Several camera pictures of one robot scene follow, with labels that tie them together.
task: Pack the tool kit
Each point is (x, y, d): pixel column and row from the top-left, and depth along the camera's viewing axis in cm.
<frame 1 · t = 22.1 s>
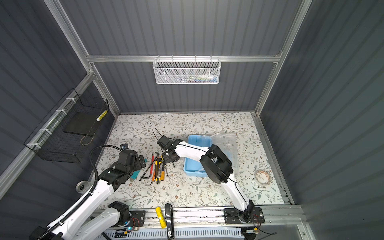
left hand: (134, 160, 82), fingers open
right hand: (170, 158, 95), fingers closed
blue plastic tool box: (227, 143, 104), on the table
black yellow screwdriver: (162, 173, 89), on the table
clear handle screwdriver: (165, 166, 93), on the table
small black hex key: (151, 182, 87), on the table
clear tape roll: (262, 177, 89), on the table

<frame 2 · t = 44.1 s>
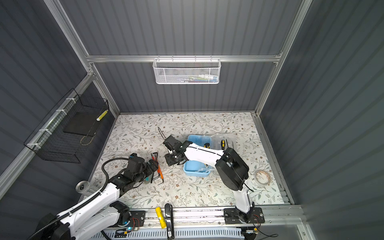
left hand: (153, 166, 85), fingers open
right hand: (170, 161, 88), fingers open
black yellow screwdriver: (223, 142, 90), point 12 cm above the table
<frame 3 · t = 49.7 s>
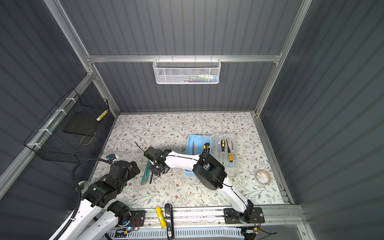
left hand: (129, 167, 77), fingers open
right hand: (157, 169, 91), fingers open
teal flat tool: (145, 175, 89), on the table
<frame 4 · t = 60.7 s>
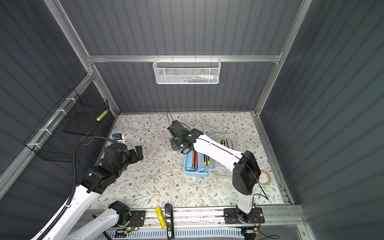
left hand: (132, 149, 72), fingers open
right hand: (175, 144, 83), fingers open
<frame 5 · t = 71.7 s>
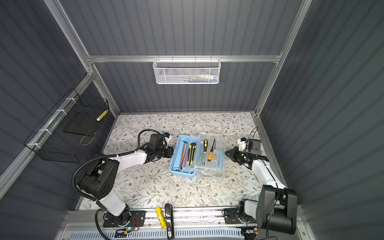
left hand: (175, 151, 94), fingers closed
right hand: (227, 153, 86), fingers closed
black yellow screwdriver: (205, 146, 86), point 15 cm above the table
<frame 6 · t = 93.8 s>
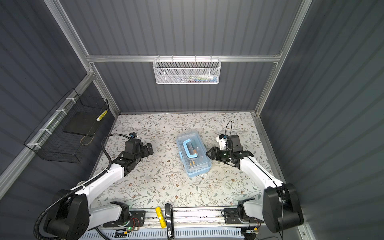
left hand: (144, 146, 88), fingers open
right hand: (211, 155, 85), fingers open
blue plastic tool box: (192, 150, 86), point 13 cm above the table
